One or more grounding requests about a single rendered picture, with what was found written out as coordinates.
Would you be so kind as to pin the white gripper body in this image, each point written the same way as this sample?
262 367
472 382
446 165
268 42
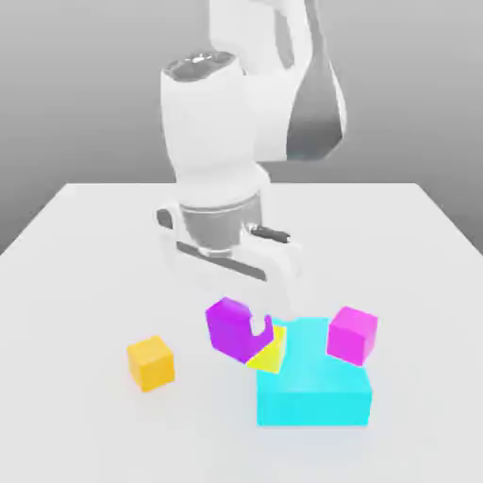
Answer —
279 268

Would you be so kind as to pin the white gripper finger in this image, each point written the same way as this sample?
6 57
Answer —
258 323

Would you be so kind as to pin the small purple cube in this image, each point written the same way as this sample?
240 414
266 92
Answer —
230 332

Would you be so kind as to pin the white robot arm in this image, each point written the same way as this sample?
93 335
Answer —
211 124

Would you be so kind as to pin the small yellow cube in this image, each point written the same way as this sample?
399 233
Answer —
271 358

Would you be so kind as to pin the small magenta cube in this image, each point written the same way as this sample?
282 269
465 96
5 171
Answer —
351 336

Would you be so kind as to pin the small orange cube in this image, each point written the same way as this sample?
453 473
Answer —
151 364

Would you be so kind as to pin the large cyan box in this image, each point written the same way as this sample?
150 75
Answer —
313 396

